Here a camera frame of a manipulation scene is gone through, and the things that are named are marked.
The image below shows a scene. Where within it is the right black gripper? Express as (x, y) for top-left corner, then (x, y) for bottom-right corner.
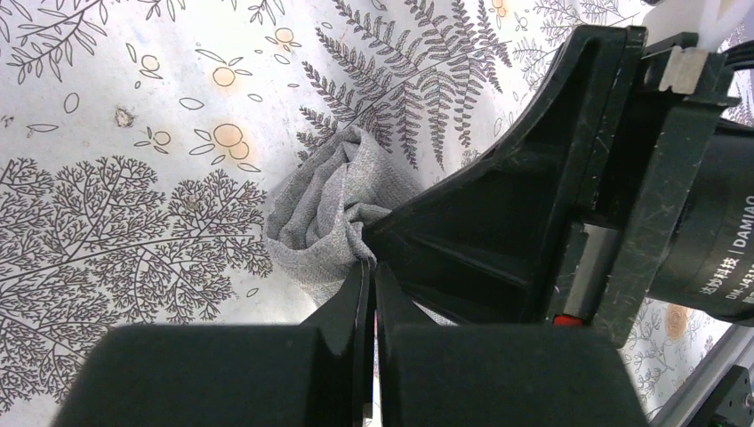
(365, 26), (753, 346)

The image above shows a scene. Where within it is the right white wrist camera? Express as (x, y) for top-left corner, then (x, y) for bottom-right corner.
(642, 0), (753, 52)

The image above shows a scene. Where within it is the floral patterned tablecloth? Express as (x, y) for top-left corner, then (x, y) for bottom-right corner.
(1, 1), (736, 426)

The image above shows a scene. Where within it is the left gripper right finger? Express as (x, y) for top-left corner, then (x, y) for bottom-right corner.
(374, 263), (646, 426)

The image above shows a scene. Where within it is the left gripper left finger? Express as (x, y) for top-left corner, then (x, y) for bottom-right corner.
(54, 262), (373, 426)

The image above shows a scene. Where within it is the grey cloth napkin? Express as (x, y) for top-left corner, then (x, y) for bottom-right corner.
(264, 126), (422, 306)

